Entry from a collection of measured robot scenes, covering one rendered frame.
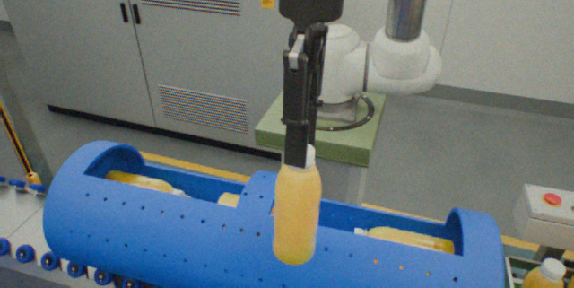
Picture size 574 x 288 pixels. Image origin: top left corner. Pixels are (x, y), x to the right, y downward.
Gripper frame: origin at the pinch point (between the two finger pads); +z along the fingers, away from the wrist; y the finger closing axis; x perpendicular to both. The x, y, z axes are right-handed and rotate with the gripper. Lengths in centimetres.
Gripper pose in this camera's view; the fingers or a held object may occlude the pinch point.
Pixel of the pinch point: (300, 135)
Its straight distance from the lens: 56.3
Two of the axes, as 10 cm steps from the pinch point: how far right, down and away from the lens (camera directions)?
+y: -3.0, 4.5, -8.4
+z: -0.5, 8.7, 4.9
